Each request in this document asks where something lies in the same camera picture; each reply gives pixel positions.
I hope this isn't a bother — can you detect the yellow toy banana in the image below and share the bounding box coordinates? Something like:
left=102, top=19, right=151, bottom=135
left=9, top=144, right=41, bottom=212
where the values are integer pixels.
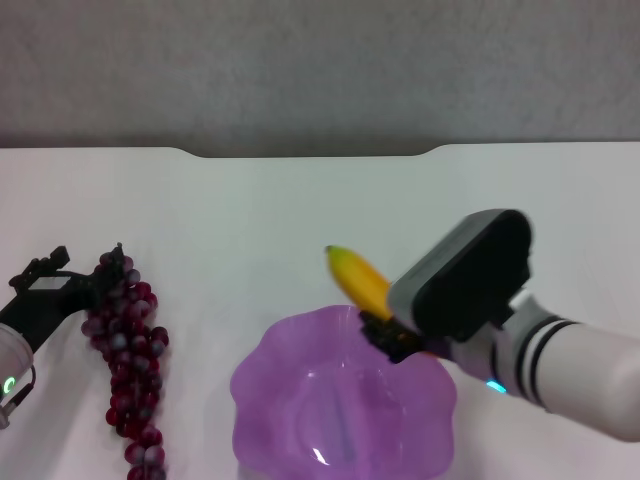
left=324, top=244, right=396, bottom=322

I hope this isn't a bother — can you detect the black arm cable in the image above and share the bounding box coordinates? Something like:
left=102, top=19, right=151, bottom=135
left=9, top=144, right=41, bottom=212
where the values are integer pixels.
left=0, top=363, right=37, bottom=429

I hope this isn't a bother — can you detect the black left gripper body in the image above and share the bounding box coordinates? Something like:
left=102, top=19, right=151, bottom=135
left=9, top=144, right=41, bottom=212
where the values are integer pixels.
left=0, top=272, right=100, bottom=354

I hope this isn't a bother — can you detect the grey black wrist camera box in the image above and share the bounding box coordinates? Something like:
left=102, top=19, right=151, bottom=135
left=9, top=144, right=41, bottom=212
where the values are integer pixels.
left=388, top=208, right=535, bottom=344

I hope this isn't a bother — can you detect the dark red grape bunch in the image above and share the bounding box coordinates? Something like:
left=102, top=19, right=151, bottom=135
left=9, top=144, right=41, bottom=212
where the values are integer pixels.
left=80, top=242, right=170, bottom=480

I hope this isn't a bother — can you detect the purple wavy plastic plate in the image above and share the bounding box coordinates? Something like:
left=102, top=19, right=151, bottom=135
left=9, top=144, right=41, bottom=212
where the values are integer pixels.
left=229, top=304, right=459, bottom=477

